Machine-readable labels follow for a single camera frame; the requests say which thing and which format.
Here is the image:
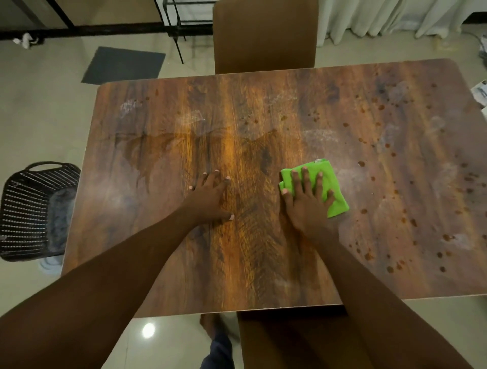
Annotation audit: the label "person's left hand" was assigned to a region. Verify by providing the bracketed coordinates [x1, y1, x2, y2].
[182, 170, 235, 229]

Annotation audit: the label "person's right hand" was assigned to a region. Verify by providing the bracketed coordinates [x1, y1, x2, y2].
[281, 166, 339, 244]

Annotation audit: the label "green cleaning cloth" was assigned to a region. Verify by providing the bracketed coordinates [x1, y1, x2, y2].
[279, 159, 350, 219]

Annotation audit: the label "black plastic basket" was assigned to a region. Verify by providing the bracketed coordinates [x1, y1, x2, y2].
[0, 161, 82, 262]

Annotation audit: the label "person's left forearm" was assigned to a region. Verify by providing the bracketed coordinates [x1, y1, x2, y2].
[0, 207, 202, 369]

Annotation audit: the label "person's right forearm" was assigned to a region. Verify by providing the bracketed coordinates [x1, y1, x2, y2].
[314, 228, 474, 369]

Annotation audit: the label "person's left foot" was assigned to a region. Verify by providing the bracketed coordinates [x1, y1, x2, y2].
[199, 313, 229, 341]

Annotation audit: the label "person's blue trousers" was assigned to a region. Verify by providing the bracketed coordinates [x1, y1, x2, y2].
[199, 330, 235, 369]

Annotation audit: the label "wooden table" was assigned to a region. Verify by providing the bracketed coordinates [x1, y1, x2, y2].
[60, 58, 487, 319]

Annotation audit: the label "brown upholstered chair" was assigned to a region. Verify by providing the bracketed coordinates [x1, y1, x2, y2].
[212, 0, 320, 75]
[236, 304, 375, 369]

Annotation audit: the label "black metal rack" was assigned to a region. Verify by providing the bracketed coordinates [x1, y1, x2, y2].
[154, 0, 218, 64]

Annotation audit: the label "dark grey floor mat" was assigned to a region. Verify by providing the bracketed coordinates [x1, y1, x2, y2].
[81, 46, 166, 86]

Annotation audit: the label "white plastic stool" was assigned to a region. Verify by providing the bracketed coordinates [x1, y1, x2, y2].
[38, 253, 64, 277]

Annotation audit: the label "white curtain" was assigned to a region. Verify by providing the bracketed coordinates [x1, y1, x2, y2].
[316, 0, 478, 47]

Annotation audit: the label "black framed glass door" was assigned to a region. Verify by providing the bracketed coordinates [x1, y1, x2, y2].
[0, 0, 164, 39]

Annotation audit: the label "scattered papers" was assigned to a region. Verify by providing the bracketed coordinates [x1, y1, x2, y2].
[470, 34, 487, 111]

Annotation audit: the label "white power plug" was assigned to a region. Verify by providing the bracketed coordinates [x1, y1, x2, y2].
[12, 32, 43, 50]

